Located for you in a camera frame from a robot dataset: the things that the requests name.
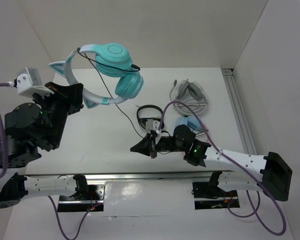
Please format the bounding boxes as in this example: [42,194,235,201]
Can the teal cat ear headphones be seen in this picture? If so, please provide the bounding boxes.
[49,42,144,109]

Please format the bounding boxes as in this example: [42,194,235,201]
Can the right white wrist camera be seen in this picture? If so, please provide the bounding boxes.
[145,119,162,138]

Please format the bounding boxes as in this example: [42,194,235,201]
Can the white grey headset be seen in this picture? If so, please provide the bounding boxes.
[169,79,209,116]

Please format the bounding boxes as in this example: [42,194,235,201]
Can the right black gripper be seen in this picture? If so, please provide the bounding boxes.
[130,132,187,158]

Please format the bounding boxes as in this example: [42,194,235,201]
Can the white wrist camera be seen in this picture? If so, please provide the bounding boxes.
[145,119,162,138]
[16,67,54,98]

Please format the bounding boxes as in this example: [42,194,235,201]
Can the pink blue cat headphones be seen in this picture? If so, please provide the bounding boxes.
[174,115,206,137]

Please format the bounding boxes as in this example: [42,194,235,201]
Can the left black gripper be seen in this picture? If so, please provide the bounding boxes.
[36,81,87,149]

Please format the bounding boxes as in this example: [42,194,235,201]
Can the black on-ear headphones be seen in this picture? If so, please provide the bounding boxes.
[136,104,163,132]

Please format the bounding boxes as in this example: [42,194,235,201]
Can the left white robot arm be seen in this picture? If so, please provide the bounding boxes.
[0,82,89,209]

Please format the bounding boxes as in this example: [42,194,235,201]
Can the purple cable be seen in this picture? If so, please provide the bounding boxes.
[0,81,103,240]
[158,101,287,236]

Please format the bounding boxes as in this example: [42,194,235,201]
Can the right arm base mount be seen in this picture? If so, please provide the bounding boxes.
[191,171,240,210]

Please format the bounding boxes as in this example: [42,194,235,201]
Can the aluminium front rail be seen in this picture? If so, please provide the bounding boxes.
[84,170,256,181]

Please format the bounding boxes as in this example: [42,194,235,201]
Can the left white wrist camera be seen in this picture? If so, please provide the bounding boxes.
[16,67,54,98]

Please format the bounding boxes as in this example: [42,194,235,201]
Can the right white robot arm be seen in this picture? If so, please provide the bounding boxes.
[130,124,293,202]

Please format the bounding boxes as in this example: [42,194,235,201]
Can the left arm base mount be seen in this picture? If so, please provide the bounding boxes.
[57,180,106,213]

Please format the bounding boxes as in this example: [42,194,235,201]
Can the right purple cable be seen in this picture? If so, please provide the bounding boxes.
[158,101,287,236]

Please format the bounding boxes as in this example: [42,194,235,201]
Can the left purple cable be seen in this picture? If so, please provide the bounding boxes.
[0,81,103,240]

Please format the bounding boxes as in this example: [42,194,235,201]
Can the aluminium side rail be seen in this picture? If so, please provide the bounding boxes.
[221,68,258,155]

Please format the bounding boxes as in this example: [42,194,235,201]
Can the black headphone cable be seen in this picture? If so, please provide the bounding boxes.
[77,47,144,138]

